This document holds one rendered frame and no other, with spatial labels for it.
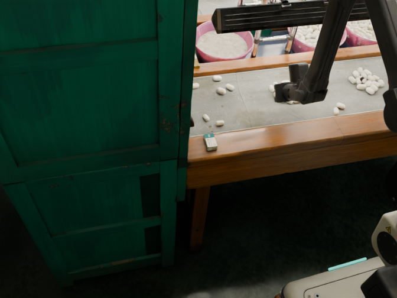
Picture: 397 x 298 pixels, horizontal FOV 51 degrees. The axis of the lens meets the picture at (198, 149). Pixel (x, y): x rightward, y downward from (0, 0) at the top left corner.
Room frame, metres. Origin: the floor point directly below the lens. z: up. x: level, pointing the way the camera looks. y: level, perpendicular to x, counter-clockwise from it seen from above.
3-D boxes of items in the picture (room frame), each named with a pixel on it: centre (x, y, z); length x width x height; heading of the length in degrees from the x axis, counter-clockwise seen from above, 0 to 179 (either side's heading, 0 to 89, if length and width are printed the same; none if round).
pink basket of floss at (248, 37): (1.49, -0.06, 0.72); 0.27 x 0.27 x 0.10
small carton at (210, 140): (0.91, -0.04, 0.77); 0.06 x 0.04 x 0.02; 18
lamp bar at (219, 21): (1.28, -0.31, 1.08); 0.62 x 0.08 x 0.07; 108
